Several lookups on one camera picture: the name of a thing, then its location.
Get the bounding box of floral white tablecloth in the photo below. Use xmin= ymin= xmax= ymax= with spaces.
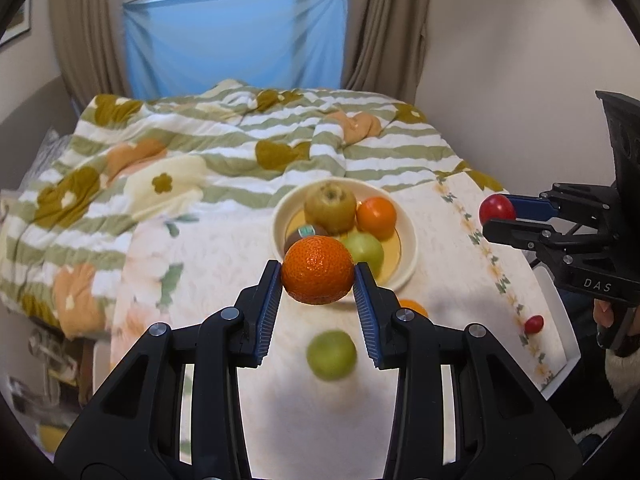
xmin=110 ymin=172 xmax=571 ymax=480

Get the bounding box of small green apple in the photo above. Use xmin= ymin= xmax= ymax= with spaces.
xmin=306 ymin=330 xmax=358 ymax=381

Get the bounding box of yellow cartoon print bowl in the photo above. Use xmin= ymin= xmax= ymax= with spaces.
xmin=272 ymin=179 xmax=418 ymax=293

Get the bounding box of person's right forearm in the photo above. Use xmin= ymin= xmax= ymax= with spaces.
xmin=570 ymin=345 xmax=640 ymax=442

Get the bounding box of large orange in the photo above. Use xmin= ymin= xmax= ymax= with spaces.
xmin=356 ymin=196 xmax=398 ymax=241

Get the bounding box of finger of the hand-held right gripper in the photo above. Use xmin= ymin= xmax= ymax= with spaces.
xmin=510 ymin=183 xmax=617 ymax=231
xmin=482 ymin=218 xmax=616 ymax=260

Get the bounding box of grey bed headboard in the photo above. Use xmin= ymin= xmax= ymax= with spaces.
xmin=0 ymin=77 xmax=78 ymax=192

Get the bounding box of blue cloth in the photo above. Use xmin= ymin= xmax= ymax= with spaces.
xmin=122 ymin=0 xmax=351 ymax=102

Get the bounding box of green striped floral blanket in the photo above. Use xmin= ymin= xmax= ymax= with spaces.
xmin=0 ymin=79 xmax=506 ymax=341

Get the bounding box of grey patterned pillow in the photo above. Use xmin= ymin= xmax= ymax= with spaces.
xmin=20 ymin=130 xmax=73 ymax=187

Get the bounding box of brown kiwi with sticker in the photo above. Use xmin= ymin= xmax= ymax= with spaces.
xmin=283 ymin=224 xmax=329 ymax=256

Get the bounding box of framed houses picture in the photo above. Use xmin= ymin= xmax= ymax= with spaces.
xmin=0 ymin=0 xmax=32 ymax=49

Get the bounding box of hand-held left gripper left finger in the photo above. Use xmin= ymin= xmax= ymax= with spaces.
xmin=54 ymin=260 xmax=283 ymax=479

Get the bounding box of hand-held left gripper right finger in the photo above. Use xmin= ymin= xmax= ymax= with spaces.
xmin=354 ymin=262 xmax=584 ymax=479

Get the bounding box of beige curtain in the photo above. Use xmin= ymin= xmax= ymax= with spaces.
xmin=47 ymin=0 xmax=133 ymax=111
xmin=342 ymin=0 xmax=431 ymax=111

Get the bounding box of person's right hand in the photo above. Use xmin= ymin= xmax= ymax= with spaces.
xmin=592 ymin=299 xmax=616 ymax=344

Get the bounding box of yellow-green pear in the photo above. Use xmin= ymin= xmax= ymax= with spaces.
xmin=304 ymin=182 xmax=358 ymax=235

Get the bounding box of small orange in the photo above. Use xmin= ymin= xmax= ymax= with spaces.
xmin=398 ymin=299 xmax=429 ymax=319
xmin=281 ymin=236 xmax=356 ymax=306

